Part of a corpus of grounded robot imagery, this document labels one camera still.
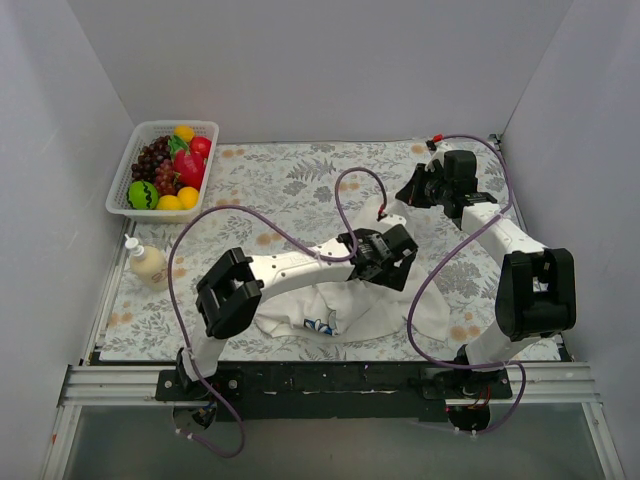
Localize purple cable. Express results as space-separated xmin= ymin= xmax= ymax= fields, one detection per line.
xmin=167 ymin=168 xmax=389 ymax=459
xmin=407 ymin=133 xmax=527 ymax=437

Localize yellow toy lemon bottom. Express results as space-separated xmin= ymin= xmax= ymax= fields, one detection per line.
xmin=155 ymin=195 xmax=184 ymax=211

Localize orange toy fruit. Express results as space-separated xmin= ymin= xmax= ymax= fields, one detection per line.
xmin=177 ymin=186 xmax=199 ymax=210

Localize red toy dragon fruit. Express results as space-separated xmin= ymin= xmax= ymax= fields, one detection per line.
xmin=173 ymin=150 xmax=206 ymax=190

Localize yellow toy lemon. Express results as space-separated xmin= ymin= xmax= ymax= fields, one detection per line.
xmin=173 ymin=125 xmax=196 ymax=144
xmin=155 ymin=195 xmax=184 ymax=211

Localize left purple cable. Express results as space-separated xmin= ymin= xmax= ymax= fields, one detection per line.
xmin=167 ymin=168 xmax=389 ymax=459

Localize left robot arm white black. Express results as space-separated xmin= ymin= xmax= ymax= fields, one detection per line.
xmin=176 ymin=223 xmax=418 ymax=392

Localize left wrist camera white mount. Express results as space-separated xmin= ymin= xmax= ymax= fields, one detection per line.
xmin=373 ymin=211 xmax=407 ymax=234

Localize red toy apple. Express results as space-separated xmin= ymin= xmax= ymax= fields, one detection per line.
xmin=189 ymin=136 xmax=212 ymax=159

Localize green toy watermelon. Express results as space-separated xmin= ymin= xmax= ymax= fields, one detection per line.
xmin=127 ymin=181 xmax=159 ymax=210

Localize white pump bottle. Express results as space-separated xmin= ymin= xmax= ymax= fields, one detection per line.
xmin=124 ymin=234 xmax=168 ymax=291

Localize purple toy grapes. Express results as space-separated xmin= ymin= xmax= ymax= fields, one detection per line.
xmin=131 ymin=135 xmax=182 ymax=196

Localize yellow toy lemon top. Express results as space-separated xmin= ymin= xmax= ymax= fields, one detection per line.
xmin=173 ymin=125 xmax=196 ymax=144

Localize floral patterned table mat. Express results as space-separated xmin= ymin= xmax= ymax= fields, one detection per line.
xmin=98 ymin=141 xmax=562 ymax=363

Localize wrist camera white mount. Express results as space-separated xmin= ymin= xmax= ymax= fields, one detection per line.
xmin=426 ymin=135 xmax=456 ymax=171
xmin=373 ymin=211 xmax=407 ymax=234

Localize aluminium frame rail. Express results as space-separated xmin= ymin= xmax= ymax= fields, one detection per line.
xmin=58 ymin=362 xmax=601 ymax=406

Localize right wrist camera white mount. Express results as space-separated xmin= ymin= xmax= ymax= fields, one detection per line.
xmin=426 ymin=135 xmax=456 ymax=171

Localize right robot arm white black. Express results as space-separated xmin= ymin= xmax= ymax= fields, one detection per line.
xmin=396 ymin=146 xmax=576 ymax=374

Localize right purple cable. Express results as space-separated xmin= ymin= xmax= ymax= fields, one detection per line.
xmin=407 ymin=133 xmax=527 ymax=437

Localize white plastic basket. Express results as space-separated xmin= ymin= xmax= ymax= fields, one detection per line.
xmin=105 ymin=120 xmax=220 ymax=224

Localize white t-shirt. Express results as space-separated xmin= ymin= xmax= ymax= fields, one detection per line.
xmin=254 ymin=197 xmax=450 ymax=343

